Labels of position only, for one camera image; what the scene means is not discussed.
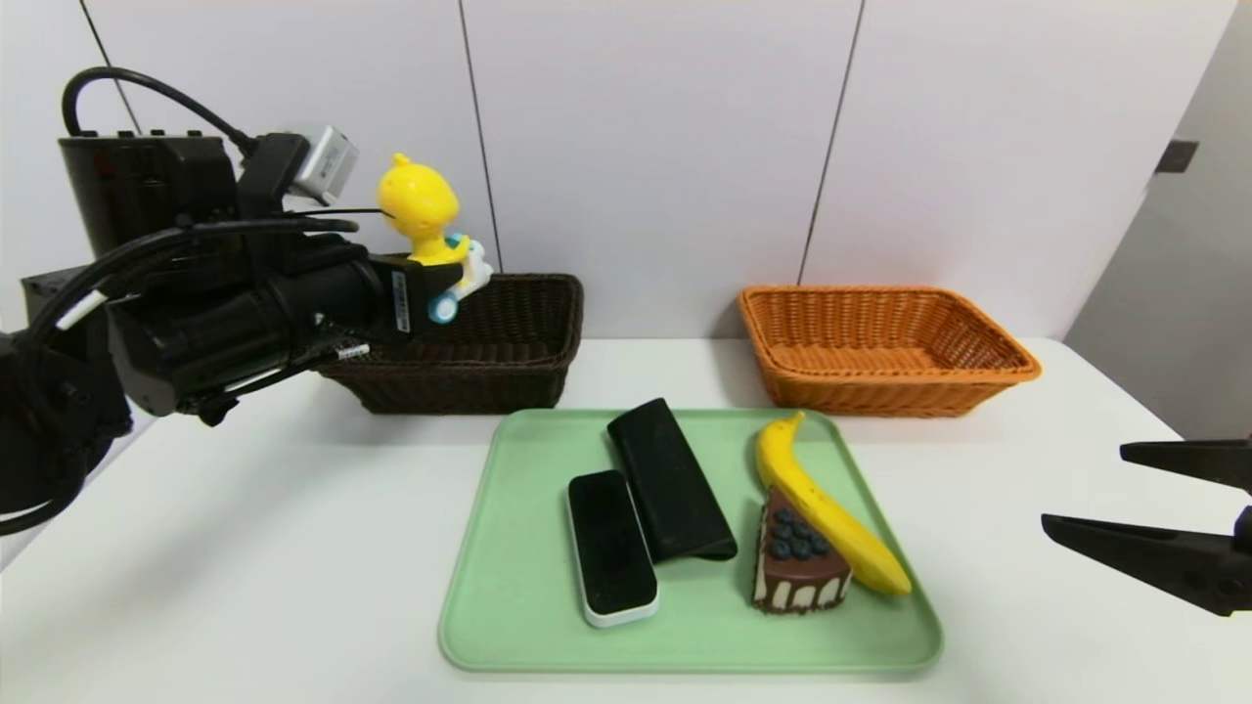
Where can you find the dark wall bracket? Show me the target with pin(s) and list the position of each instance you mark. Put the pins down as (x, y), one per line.
(1177, 156)

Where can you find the yellow duck toy figure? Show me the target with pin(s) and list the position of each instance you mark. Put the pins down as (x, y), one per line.
(419, 200)

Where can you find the orange wicker basket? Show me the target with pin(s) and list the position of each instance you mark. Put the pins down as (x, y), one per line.
(880, 391)

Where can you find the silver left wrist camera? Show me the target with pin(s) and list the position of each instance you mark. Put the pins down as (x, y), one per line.
(328, 161)

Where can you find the yellow banana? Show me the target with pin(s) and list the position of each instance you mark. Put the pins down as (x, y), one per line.
(831, 518)

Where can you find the black leather glasses case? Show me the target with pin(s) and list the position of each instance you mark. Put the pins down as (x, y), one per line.
(670, 489)

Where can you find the green plastic tray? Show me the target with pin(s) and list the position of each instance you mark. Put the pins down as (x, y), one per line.
(528, 606)

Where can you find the chocolate blueberry cake slice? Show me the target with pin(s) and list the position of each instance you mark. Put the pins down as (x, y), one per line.
(797, 577)

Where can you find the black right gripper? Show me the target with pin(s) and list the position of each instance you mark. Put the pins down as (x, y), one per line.
(1246, 528)

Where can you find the dark brown wicker basket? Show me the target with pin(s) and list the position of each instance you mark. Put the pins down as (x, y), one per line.
(509, 372)

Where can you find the thin black zip tie tail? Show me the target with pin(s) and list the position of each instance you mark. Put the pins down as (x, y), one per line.
(342, 211)

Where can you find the black felt eraser white base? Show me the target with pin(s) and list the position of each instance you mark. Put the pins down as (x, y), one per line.
(611, 548)

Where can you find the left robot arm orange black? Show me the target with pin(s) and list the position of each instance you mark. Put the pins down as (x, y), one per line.
(176, 342)

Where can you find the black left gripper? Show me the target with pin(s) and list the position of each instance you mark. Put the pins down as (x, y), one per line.
(404, 298)

